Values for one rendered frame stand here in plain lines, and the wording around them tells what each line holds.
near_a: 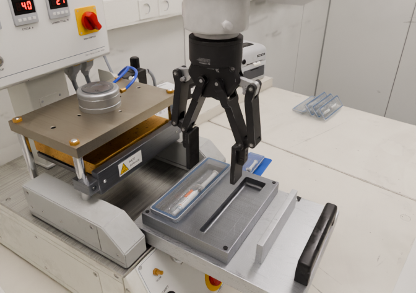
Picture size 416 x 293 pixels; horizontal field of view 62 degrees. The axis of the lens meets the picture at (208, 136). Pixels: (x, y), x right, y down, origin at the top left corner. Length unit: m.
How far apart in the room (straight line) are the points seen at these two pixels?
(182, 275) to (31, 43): 0.52
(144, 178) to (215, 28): 0.44
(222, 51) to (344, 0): 2.59
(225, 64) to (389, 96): 2.64
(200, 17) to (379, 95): 2.69
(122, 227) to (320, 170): 0.74
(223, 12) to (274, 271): 0.37
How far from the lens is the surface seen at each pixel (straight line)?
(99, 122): 0.64
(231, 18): 0.45
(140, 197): 0.74
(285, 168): 1.15
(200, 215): 0.59
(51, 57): 0.78
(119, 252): 0.59
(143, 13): 1.43
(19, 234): 0.86
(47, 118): 0.69
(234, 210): 0.62
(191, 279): 0.72
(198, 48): 0.47
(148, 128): 0.71
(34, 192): 0.70
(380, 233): 1.00
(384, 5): 2.93
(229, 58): 0.47
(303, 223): 0.63
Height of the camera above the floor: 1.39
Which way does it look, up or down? 30 degrees down
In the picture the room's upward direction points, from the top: straight up
